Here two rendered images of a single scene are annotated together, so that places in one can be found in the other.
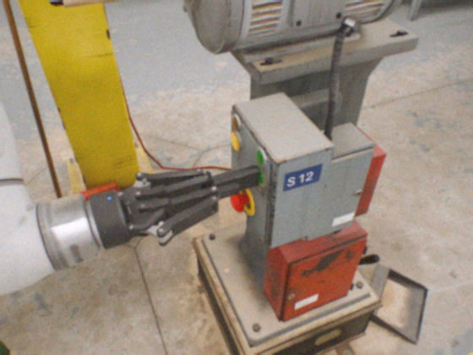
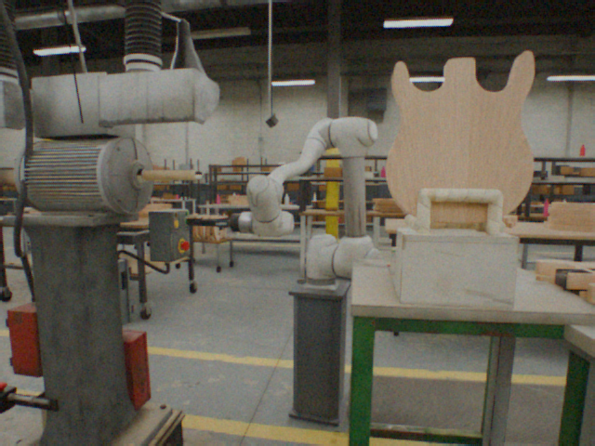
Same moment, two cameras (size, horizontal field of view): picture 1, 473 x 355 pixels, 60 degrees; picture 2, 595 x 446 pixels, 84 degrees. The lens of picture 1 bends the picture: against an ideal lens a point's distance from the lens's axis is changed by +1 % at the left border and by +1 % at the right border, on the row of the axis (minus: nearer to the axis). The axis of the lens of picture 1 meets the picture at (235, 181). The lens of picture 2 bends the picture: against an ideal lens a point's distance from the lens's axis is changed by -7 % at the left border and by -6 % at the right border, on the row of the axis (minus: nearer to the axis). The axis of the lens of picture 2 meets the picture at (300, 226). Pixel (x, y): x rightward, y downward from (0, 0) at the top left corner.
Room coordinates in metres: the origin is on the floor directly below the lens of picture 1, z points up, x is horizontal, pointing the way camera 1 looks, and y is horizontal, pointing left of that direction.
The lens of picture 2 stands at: (1.42, 1.13, 1.21)
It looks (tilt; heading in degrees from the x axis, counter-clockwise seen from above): 6 degrees down; 212
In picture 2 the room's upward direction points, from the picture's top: straight up
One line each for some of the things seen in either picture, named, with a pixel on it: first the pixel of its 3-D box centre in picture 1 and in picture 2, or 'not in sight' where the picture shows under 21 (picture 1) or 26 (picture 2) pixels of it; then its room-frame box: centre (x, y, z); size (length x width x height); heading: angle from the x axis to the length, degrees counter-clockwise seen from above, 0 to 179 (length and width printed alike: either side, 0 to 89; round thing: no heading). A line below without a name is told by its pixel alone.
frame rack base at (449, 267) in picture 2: not in sight; (451, 265); (0.47, 1.00, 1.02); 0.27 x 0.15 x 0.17; 113
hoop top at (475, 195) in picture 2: not in sight; (459, 195); (0.52, 1.02, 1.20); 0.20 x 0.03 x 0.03; 112
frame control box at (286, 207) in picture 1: (301, 164); (152, 242); (0.56, -0.12, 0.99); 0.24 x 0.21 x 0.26; 113
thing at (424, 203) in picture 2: not in sight; (423, 214); (0.55, 0.94, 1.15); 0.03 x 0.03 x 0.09
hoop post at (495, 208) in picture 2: not in sight; (495, 216); (0.49, 1.10, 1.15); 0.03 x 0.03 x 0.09
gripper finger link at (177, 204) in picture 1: (180, 204); not in sight; (0.39, 0.08, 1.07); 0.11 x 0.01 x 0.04; 112
